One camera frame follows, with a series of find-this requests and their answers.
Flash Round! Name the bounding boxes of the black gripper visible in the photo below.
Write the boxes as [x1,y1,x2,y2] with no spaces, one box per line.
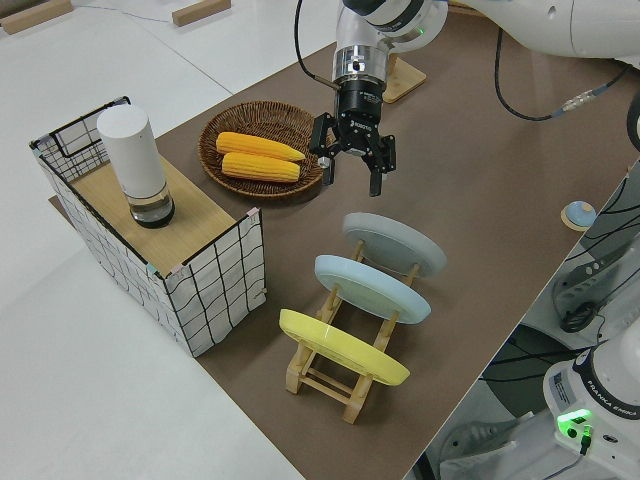
[308,79,399,197]

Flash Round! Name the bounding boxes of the gray plate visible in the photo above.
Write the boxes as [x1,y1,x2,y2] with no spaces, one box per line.
[342,212,447,279]

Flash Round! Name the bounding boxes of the light blue plate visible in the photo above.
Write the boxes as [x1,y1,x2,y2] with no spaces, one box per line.
[314,254,432,326]

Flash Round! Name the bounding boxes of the yellow plate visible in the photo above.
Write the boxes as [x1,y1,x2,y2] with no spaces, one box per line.
[278,308,412,387]

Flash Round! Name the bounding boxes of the wooden plate rack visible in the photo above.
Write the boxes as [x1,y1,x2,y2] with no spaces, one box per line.
[284,238,422,425]

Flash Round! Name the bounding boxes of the wooden mug stand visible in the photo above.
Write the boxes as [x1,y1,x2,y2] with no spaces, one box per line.
[383,53,428,105]

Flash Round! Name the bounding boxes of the brown wicker basket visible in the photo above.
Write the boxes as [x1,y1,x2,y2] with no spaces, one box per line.
[198,100,335,201]

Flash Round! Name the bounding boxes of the yellow corn cob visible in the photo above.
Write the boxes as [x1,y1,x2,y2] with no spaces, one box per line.
[215,130,307,163]
[220,151,302,183]

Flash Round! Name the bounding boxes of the wooden shelf board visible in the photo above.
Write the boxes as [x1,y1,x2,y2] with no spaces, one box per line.
[72,159,236,276]

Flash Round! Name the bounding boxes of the wooden block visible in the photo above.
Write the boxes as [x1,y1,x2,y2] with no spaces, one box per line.
[172,0,232,26]
[0,0,74,35]

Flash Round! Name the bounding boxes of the white cylindrical bottle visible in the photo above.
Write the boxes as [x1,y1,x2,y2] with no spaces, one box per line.
[96,105,177,230]

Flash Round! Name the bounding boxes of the blue round bell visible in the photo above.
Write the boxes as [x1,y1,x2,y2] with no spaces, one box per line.
[559,199,596,232]

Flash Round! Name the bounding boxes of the grey floor stand leg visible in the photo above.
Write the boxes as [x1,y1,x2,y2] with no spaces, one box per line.
[552,247,621,321]
[434,417,526,480]

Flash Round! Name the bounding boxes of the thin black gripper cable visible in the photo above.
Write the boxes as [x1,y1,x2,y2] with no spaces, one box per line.
[293,0,342,92]

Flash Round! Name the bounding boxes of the wire grid storage box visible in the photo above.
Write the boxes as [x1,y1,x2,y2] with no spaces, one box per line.
[28,94,266,359]

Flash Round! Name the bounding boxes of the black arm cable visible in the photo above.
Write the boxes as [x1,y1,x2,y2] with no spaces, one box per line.
[494,27,631,121]

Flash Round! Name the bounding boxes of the black cable coil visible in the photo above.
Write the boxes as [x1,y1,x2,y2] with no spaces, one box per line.
[559,303,597,334]

